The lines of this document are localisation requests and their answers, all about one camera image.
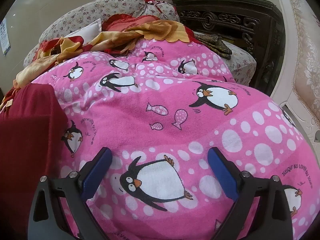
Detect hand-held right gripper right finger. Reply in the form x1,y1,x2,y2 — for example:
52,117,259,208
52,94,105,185
207,147,293,240

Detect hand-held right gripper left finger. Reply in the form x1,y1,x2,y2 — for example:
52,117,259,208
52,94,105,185
27,147,113,240

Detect dark red garment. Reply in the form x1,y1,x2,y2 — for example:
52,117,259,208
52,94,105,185
0,83,69,240

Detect pink penguin print blanket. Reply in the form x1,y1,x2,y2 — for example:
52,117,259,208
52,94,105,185
15,38,320,240

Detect brown patterned cloth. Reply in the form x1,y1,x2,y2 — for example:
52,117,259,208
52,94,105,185
194,33,233,60

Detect white armchair with beige upholstery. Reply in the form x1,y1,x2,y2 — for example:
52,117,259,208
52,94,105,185
271,0,320,153

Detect white pillow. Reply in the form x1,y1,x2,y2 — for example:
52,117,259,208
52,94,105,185
66,19,104,43

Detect red and yellow blanket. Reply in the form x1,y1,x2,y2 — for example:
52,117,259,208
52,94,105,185
0,19,198,110

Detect red frilled pillow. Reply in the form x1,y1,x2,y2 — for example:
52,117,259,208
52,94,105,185
101,14,160,32

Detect dark wooden headboard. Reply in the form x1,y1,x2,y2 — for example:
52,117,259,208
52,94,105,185
171,0,285,98

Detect blue-edged wall calendar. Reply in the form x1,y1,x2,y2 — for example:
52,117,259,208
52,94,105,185
0,17,12,55

